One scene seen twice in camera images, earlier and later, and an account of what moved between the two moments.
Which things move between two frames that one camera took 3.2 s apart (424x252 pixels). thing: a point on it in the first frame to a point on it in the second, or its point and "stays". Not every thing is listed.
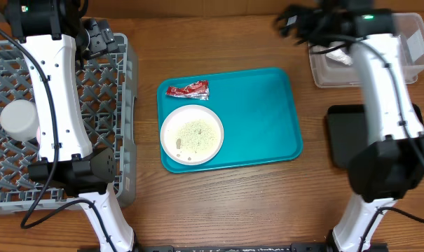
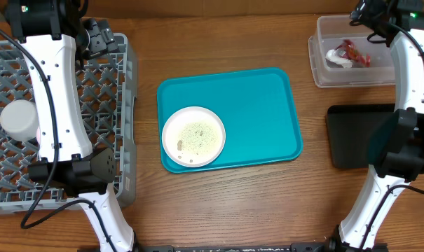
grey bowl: x=19 y=120 stays
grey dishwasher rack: x=108 y=95 stays
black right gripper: x=293 y=22 to x=362 y=17
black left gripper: x=106 y=41 stays
